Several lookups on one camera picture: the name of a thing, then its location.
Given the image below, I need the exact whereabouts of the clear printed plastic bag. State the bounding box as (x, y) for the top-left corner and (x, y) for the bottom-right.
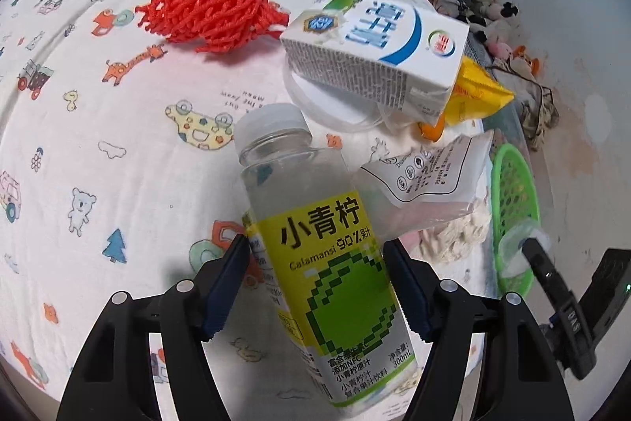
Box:
(352, 130), (496, 249)

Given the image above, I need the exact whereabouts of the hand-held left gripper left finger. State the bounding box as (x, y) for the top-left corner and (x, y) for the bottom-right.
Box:
(56, 234), (252, 421)

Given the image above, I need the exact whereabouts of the beige printed cloth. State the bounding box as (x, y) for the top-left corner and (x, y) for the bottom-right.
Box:
(523, 86), (560, 150)

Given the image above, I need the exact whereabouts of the pink plush toy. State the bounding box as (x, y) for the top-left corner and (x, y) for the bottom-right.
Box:
(485, 37), (513, 59)

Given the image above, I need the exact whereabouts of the white wrapper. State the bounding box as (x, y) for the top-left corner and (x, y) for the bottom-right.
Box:
(498, 226), (550, 276)

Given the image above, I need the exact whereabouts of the white milk carton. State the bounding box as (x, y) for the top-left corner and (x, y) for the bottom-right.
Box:
(280, 0), (471, 126)

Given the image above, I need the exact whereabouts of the orange fox plush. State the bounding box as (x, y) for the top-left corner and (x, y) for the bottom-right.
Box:
(510, 46), (540, 74)

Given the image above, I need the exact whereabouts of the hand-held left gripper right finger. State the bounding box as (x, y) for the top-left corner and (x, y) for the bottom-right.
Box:
(383, 238), (577, 421)

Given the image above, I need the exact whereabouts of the orange round object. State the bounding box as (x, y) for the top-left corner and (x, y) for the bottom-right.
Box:
(419, 115), (447, 142)

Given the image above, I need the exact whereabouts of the black and white cow plush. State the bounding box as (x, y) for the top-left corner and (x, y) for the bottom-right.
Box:
(463, 0), (518, 37)

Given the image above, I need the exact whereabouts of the red mesh net bag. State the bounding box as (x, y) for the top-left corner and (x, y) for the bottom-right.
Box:
(134, 0), (291, 54)

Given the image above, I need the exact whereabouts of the clear bottle yellow-green label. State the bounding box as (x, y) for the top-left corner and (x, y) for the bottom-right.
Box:
(235, 103), (420, 412)

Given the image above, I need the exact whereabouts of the yellow snack packet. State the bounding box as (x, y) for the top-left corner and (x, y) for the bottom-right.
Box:
(441, 56), (516, 128)

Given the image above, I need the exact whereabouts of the green plastic basket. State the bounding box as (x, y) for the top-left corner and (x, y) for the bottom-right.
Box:
(490, 143), (541, 296)

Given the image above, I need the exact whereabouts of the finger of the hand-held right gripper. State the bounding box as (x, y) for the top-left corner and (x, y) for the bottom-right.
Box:
(523, 238), (568, 301)

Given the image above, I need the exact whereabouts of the clear plastic lid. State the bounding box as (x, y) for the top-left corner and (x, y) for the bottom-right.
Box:
(283, 66), (395, 131)

